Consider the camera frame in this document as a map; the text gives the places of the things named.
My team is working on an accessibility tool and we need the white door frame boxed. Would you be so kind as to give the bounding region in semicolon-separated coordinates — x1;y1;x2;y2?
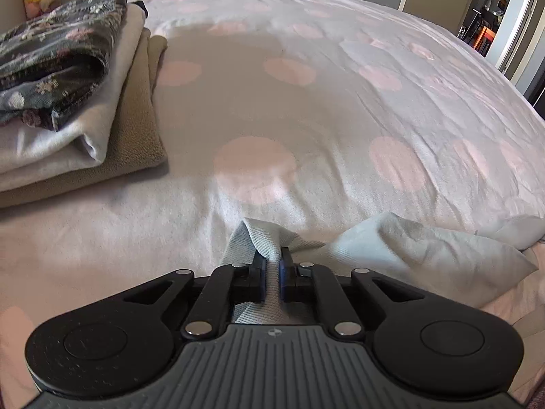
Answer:
485;0;545;88

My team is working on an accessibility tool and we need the folded dark floral garment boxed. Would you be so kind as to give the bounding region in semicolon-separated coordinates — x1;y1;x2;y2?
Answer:
0;0;129;132

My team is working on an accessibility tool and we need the pink polka dot blanket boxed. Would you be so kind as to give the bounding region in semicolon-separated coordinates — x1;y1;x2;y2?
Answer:
0;0;545;409

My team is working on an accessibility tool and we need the folded tan fleece garment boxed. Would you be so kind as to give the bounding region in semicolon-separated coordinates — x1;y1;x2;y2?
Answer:
0;28;169;209

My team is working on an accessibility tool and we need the folded white garment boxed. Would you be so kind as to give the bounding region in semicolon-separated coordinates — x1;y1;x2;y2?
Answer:
0;2;147;192

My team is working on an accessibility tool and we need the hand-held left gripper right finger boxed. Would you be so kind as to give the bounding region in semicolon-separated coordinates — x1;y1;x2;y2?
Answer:
279;247;427;338

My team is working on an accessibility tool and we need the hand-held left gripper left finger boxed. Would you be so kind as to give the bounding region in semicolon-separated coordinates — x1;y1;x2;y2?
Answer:
114;252;268;342

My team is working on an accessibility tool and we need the light grey knit garment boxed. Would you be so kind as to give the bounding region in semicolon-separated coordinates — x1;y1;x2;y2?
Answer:
221;212;539;324

